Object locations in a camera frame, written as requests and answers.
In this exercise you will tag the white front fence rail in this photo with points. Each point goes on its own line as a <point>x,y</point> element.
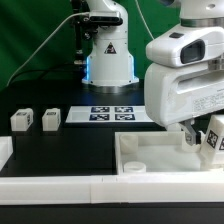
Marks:
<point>152,188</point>

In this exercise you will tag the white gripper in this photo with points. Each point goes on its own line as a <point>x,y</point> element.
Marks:
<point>174,95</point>

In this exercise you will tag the white square tabletop part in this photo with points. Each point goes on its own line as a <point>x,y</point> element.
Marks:
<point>158,152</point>

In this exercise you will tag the white left fence block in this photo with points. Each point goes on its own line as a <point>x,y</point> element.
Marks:
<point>6,150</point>

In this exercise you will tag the white marker sheet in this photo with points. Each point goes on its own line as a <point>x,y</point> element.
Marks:
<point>107,114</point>

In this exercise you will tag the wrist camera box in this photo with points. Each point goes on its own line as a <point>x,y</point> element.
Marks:
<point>181,46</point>

